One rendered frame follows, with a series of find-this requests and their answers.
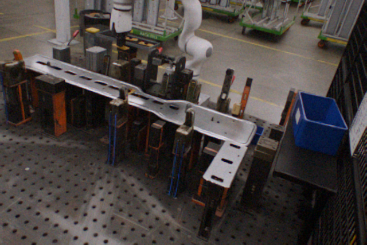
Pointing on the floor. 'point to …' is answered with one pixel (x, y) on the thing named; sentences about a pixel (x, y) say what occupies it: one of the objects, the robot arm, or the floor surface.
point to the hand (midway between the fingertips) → (121, 41)
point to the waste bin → (101, 15)
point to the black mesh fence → (352, 90)
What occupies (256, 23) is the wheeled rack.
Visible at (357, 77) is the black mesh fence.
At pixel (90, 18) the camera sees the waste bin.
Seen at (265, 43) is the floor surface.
